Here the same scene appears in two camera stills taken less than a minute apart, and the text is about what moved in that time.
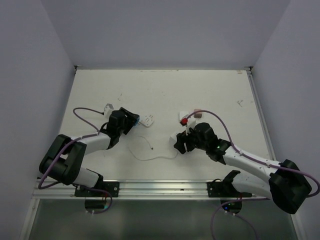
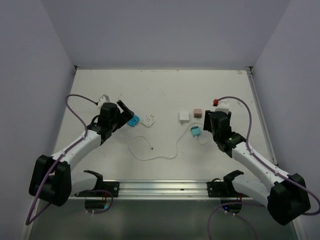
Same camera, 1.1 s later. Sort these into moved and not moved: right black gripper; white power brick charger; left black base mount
Moved: right black gripper
Not moved: white power brick charger; left black base mount
